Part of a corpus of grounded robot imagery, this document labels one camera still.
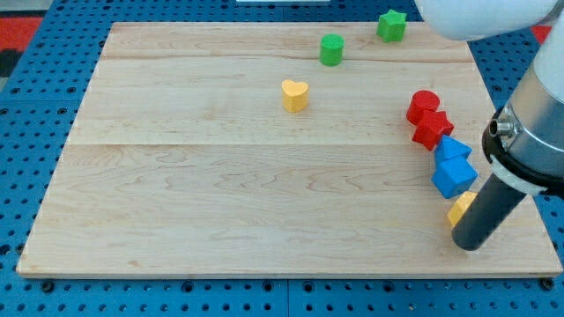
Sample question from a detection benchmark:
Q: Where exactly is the green star block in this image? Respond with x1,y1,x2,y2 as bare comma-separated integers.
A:
376,9,407,42

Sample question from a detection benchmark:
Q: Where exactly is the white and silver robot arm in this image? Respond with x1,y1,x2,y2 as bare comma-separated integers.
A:
415,0,563,251

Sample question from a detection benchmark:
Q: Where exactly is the blue triangle block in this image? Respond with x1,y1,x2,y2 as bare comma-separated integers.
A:
434,135,472,166

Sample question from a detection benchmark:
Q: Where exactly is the green cylinder block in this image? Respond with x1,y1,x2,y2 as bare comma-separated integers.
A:
319,33,345,66

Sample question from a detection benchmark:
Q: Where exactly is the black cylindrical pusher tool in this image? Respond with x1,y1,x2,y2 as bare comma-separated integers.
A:
451,173,526,251

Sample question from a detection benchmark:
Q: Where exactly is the red star block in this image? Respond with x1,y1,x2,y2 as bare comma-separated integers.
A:
412,111,455,151

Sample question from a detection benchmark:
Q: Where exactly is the red cylinder block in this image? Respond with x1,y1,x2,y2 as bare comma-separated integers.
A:
406,90,441,125

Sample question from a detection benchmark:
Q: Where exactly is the yellow heart block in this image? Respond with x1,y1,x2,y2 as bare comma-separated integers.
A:
281,79,309,113

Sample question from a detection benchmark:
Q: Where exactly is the wooden board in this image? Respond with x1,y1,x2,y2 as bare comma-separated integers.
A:
17,22,562,279

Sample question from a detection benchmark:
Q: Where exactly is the yellow block near tool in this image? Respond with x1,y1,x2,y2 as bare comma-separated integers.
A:
447,191,478,227

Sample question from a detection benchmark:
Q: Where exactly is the blue cube block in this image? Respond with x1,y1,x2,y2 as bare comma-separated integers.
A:
432,157,478,199

